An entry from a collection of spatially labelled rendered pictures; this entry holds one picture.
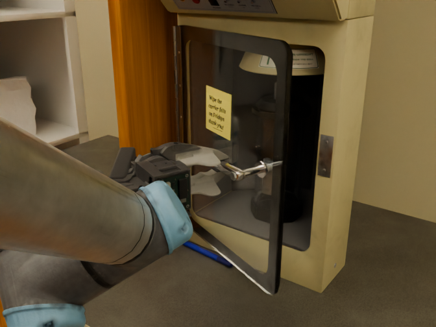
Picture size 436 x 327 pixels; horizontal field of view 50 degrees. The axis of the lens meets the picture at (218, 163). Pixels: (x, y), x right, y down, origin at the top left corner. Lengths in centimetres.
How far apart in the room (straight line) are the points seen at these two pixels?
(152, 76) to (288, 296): 48
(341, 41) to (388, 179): 57
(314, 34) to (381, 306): 47
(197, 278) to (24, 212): 65
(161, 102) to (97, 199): 61
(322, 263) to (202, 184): 28
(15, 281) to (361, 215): 84
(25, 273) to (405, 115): 90
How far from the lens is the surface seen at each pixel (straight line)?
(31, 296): 53
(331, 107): 75
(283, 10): 72
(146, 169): 61
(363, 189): 126
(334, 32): 73
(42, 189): 29
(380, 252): 104
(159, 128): 96
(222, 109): 76
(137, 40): 89
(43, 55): 199
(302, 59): 80
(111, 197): 37
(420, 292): 95
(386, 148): 120
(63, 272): 51
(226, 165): 69
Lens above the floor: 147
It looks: 22 degrees down
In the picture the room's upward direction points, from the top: straight up
